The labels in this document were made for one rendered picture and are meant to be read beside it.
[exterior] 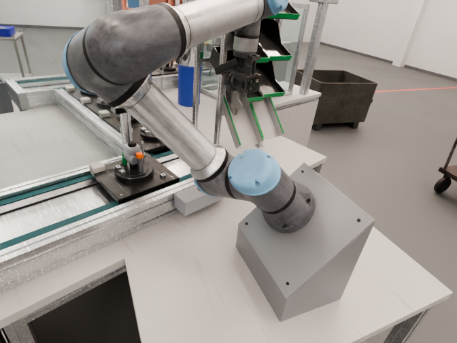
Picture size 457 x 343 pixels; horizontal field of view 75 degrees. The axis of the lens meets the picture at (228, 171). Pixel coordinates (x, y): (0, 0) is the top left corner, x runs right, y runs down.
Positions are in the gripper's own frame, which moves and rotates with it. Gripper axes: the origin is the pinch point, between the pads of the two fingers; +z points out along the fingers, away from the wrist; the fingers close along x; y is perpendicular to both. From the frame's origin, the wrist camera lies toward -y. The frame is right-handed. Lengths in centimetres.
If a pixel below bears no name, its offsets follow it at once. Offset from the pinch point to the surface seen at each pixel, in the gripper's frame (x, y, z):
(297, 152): 60, -7, 37
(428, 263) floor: 152, 68, 123
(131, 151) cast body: -30.7, -17.9, 15.1
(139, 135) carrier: -12, -49, 26
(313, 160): 60, 4, 37
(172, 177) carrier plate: -19.5, -9.5, 25.5
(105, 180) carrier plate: -40, -21, 25
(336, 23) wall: 1154, -605, 40
